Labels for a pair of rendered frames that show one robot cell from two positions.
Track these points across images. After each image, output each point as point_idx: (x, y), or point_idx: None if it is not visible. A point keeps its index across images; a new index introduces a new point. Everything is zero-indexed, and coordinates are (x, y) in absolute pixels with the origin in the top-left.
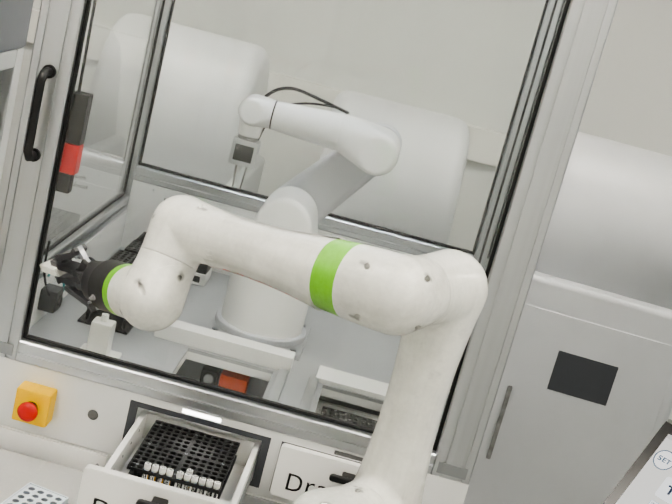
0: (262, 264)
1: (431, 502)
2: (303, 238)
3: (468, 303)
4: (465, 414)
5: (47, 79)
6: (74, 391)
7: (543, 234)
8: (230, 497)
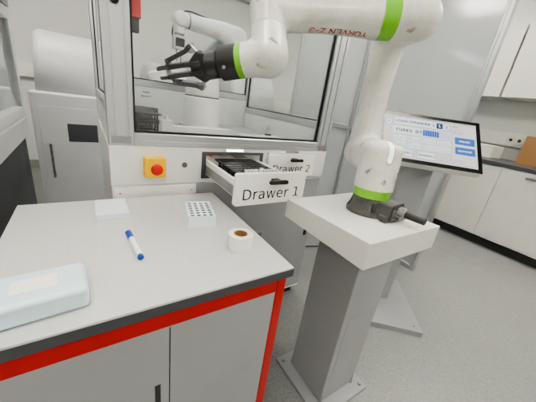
0: (347, 13)
1: (316, 162)
2: None
3: None
4: (325, 124)
5: None
6: (172, 155)
7: (349, 40)
8: None
